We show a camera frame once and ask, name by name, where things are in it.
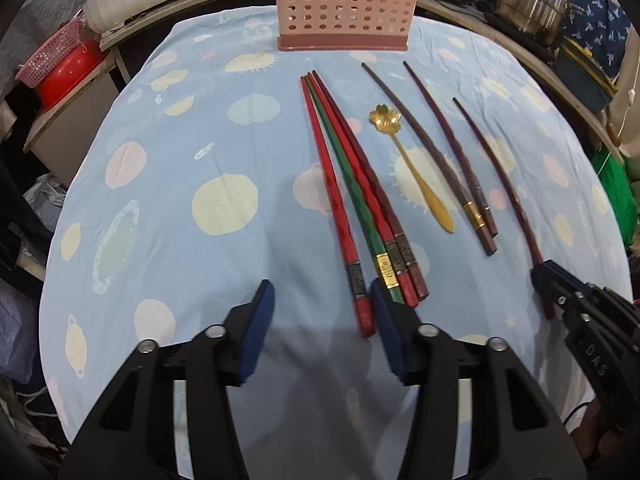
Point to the dark blue floral cloth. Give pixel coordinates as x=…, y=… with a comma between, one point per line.
x=600, y=15

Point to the blue printed tablecloth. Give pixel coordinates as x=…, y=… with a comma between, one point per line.
x=200, y=135

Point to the person's right forearm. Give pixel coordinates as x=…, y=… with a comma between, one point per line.
x=590, y=430

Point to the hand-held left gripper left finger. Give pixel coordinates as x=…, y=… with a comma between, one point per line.
x=257, y=330

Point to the dark red chopstick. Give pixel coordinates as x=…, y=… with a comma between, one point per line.
x=421, y=285

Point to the pink plastic basket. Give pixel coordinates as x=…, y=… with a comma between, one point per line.
x=50, y=55

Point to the gold flower spoon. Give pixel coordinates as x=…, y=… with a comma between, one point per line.
x=432, y=200

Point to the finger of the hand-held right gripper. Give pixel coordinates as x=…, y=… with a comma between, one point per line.
x=575, y=282
x=547, y=285

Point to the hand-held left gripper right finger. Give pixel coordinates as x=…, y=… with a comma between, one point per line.
x=392, y=330

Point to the blue striped cloth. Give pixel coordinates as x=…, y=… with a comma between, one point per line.
x=35, y=15

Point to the red plastic basin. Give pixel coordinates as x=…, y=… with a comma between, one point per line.
x=70, y=75

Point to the pink perforated utensil holder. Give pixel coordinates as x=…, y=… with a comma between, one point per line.
x=345, y=10

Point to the green chopstick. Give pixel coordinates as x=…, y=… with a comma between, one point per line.
x=349, y=180

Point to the brown chopstick gold band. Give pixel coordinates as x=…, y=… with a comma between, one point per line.
x=472, y=212

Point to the green bag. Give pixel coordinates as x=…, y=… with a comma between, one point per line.
x=620, y=195

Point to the white plastic bag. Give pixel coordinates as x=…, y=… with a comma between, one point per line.
x=45, y=200

